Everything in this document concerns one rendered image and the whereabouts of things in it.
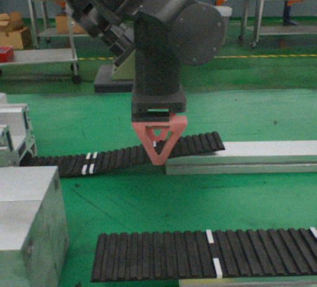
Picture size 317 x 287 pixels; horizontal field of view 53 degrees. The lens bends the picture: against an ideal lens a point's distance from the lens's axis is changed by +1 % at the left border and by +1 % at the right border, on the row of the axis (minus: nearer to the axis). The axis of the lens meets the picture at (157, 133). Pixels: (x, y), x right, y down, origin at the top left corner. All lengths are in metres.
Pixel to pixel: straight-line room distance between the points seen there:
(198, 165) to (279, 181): 0.11
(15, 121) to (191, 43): 0.28
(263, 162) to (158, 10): 0.27
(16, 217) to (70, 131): 0.35
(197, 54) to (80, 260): 0.23
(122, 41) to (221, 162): 0.52
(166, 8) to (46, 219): 0.20
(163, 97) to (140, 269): 0.19
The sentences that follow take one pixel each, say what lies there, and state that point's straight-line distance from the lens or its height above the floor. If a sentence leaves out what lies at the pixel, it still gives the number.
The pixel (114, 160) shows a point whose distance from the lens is 0.45.
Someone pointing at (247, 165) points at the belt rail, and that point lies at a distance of 0.47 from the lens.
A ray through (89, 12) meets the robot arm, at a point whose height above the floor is 0.95.
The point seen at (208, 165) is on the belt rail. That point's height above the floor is 0.79.
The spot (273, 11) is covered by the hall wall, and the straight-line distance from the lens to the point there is 8.57.
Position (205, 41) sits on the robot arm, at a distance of 0.32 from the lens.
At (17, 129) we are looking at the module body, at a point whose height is 0.83.
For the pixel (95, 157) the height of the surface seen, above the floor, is 0.79.
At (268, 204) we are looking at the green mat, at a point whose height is 0.78.
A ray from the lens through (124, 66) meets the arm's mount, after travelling 0.86.
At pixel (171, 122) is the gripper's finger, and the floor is 0.87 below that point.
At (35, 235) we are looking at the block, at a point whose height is 0.86.
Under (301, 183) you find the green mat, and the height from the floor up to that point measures 0.78.
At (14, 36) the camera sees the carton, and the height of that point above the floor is 0.19.
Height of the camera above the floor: 1.03
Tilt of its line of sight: 27 degrees down
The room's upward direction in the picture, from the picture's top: straight up
